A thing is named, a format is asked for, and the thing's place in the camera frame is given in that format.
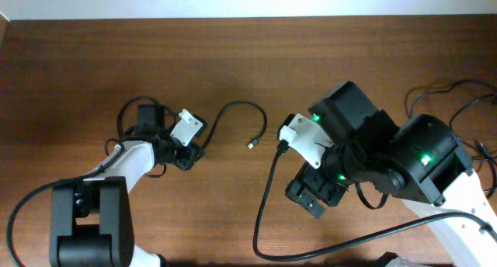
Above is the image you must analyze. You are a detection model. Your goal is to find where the thin black USB cable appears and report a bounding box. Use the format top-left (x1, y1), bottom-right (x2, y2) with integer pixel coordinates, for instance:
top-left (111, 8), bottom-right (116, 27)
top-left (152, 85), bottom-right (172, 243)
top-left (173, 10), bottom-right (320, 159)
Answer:
top-left (103, 95), bottom-right (269, 179)

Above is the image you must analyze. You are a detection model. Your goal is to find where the right camera black cable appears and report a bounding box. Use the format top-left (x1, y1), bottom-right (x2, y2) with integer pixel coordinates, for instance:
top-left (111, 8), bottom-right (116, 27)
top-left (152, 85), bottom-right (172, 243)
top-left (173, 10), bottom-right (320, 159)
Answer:
top-left (252, 140), bottom-right (497, 263)

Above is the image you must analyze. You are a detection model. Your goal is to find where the wooden side panel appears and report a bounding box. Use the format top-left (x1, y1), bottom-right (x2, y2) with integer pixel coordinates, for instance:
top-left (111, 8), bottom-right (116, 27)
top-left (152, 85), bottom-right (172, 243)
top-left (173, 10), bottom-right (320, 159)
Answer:
top-left (0, 12), bottom-right (10, 47)

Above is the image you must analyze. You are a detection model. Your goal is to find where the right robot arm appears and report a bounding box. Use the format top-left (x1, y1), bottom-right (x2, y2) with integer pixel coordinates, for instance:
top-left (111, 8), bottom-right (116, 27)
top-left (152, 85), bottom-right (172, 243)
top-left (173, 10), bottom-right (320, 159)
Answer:
top-left (278, 81), bottom-right (496, 266)

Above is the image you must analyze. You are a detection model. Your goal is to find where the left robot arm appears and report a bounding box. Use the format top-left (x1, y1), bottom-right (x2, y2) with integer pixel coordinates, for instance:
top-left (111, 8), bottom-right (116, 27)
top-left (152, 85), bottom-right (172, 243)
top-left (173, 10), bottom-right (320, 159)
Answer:
top-left (49, 104), bottom-right (207, 266)

